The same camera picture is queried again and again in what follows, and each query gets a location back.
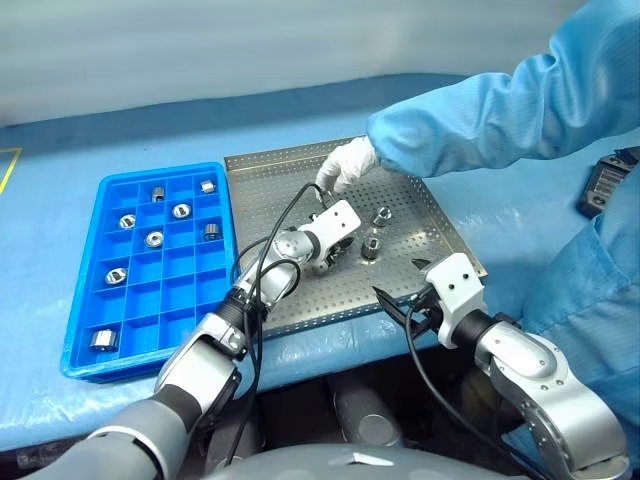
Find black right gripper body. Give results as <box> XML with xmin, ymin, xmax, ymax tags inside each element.
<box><xmin>406</xmin><ymin>287</ymin><xmax>444</xmax><ymax>342</ymax></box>

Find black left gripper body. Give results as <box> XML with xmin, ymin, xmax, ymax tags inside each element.
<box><xmin>324</xmin><ymin>234</ymin><xmax>358</xmax><ymax>267</ymax></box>

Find perforated steel tray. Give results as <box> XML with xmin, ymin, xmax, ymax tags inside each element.
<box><xmin>223</xmin><ymin>135</ymin><xmax>489</xmax><ymax>339</ymax></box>

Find blue compartment plastic tray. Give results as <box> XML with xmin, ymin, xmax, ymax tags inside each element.
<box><xmin>59</xmin><ymin>162</ymin><xmax>240</xmax><ymax>384</ymax></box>

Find white gloved person hand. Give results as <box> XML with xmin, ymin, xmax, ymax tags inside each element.
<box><xmin>315</xmin><ymin>135</ymin><xmax>382</xmax><ymax>194</ymax></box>

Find dark grey rounded cylinder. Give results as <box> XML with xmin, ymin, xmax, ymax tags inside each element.
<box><xmin>330</xmin><ymin>373</ymin><xmax>404</xmax><ymax>449</ymax></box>

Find grey robot torso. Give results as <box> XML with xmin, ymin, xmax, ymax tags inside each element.
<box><xmin>199</xmin><ymin>443</ymin><xmax>556</xmax><ymax>480</ymax></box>

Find blue gowned person body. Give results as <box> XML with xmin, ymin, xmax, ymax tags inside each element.
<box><xmin>517</xmin><ymin>162</ymin><xmax>640</xmax><ymax>431</ymax></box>

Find black handheld device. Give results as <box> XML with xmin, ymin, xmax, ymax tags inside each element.
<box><xmin>576</xmin><ymin>146</ymin><xmax>640</xmax><ymax>219</ymax></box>

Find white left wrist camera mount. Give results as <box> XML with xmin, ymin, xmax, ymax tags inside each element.
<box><xmin>308</xmin><ymin>199</ymin><xmax>363</xmax><ymax>252</ymax></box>

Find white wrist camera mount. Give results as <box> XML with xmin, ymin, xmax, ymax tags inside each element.
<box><xmin>308</xmin><ymin>199</ymin><xmax>363</xmax><ymax>252</ymax></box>
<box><xmin>423</xmin><ymin>252</ymin><xmax>488</xmax><ymax>350</ymax></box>

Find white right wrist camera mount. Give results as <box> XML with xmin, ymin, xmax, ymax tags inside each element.
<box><xmin>423</xmin><ymin>252</ymin><xmax>488</xmax><ymax>350</ymax></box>

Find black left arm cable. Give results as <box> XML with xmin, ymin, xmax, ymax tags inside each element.
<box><xmin>223</xmin><ymin>181</ymin><xmax>335</xmax><ymax>469</ymax></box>

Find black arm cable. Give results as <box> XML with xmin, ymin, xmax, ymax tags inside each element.
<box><xmin>223</xmin><ymin>181</ymin><xmax>335</xmax><ymax>469</ymax></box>
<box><xmin>404</xmin><ymin>304</ymin><xmax>549</xmax><ymax>480</ymax></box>

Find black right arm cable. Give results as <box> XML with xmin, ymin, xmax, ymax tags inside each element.
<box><xmin>404</xmin><ymin>304</ymin><xmax>549</xmax><ymax>480</ymax></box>

